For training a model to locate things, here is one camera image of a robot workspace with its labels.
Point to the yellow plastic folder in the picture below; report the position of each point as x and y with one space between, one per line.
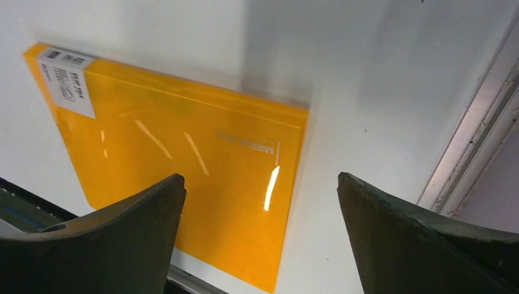
125 128

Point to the aluminium frame rail right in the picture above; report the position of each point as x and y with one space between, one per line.
483 130

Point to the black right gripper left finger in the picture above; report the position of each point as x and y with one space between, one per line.
125 247

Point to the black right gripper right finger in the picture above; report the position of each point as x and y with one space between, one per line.
400 247

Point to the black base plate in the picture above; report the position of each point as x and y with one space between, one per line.
22 210

